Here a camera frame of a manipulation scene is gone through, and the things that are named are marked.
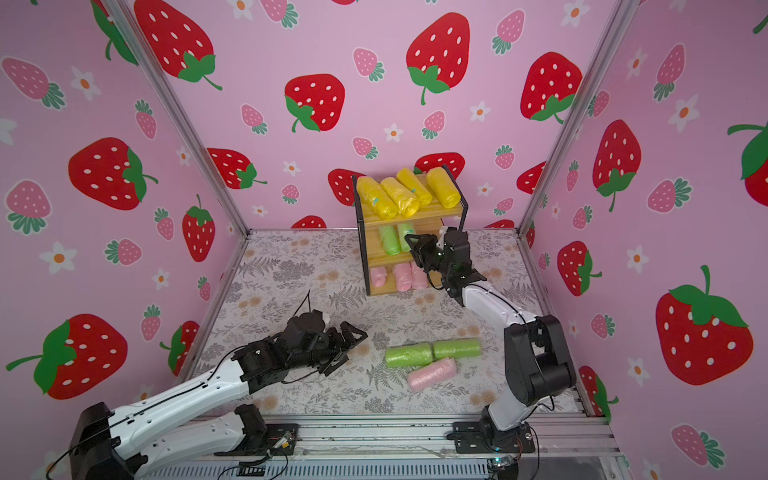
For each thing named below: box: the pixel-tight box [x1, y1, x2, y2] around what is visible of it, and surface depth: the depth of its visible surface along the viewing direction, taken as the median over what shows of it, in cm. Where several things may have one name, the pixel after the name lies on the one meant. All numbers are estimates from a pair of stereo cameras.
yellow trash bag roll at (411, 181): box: [396, 168, 433, 206], surface depth 83 cm
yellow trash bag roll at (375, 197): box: [356, 176, 399, 220], surface depth 78 cm
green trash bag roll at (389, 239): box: [379, 225, 400, 256], surface depth 92 cm
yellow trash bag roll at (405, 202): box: [380, 177, 419, 217], surface depth 78 cm
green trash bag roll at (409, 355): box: [385, 343, 434, 368], surface depth 85 cm
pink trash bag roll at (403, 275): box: [394, 263, 412, 292], surface depth 103 cm
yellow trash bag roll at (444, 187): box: [426, 167, 462, 209], surface depth 83 cm
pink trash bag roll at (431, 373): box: [407, 358, 457, 391], surface depth 83 cm
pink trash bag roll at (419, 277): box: [411, 261, 428, 289], surface depth 103 cm
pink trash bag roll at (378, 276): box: [370, 266, 387, 288], surface depth 103 cm
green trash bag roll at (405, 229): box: [399, 223, 416, 253], surface depth 87 cm
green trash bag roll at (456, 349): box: [433, 338, 481, 359], surface depth 87 cm
